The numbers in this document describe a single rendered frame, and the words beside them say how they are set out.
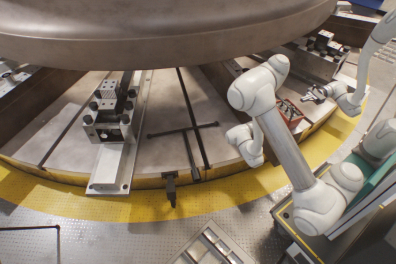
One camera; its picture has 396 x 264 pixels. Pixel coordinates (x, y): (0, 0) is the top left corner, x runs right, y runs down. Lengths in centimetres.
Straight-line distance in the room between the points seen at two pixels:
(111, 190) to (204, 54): 119
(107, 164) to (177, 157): 54
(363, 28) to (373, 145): 238
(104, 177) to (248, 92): 121
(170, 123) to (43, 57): 114
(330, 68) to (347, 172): 157
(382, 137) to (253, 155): 71
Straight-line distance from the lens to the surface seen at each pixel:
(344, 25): 375
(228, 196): 212
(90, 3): 187
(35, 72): 258
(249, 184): 220
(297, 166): 106
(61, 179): 239
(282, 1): 222
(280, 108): 168
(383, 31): 158
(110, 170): 179
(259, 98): 95
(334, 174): 123
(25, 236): 239
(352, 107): 182
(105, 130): 187
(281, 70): 105
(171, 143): 202
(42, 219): 238
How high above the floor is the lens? 191
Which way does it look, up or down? 46 degrees down
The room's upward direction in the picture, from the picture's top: straight up
